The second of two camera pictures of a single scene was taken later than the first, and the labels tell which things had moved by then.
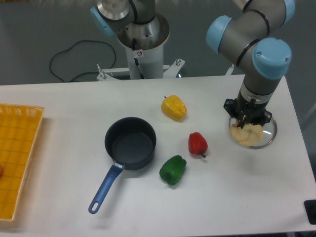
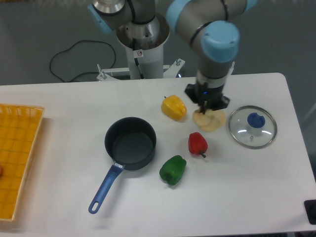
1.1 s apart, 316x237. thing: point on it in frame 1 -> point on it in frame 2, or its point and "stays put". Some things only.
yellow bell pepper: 173,107 stays put
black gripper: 255,114 -> 207,98
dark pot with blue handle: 130,143 stays put
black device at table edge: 310,207 stays put
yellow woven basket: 19,125 stays put
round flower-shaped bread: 248,136 -> 211,121
